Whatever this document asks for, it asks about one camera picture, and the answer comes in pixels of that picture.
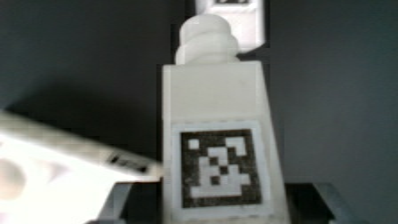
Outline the white table leg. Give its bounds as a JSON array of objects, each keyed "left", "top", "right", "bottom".
[
  {"left": 161, "top": 14, "right": 289, "bottom": 224},
  {"left": 193, "top": 0, "right": 266, "bottom": 53}
]

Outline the white square tabletop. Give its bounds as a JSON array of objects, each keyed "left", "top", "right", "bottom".
[{"left": 0, "top": 110, "right": 163, "bottom": 224}]

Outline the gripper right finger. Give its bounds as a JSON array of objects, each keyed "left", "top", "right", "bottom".
[{"left": 286, "top": 183, "right": 355, "bottom": 224}]

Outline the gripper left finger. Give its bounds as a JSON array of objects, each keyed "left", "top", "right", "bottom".
[{"left": 87, "top": 182, "right": 159, "bottom": 224}]

